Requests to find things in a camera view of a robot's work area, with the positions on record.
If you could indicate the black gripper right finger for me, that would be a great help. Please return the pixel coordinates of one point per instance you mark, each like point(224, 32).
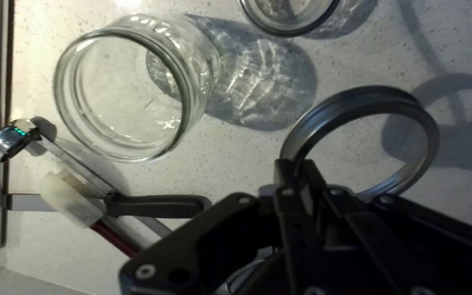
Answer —
point(401, 252)

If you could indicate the red and white rod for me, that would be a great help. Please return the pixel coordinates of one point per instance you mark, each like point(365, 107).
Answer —
point(122, 240)

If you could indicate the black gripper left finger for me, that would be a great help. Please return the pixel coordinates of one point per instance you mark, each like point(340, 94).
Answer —
point(209, 247)

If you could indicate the tall clear glass jar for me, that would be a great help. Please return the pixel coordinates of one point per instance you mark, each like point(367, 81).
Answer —
point(111, 93)

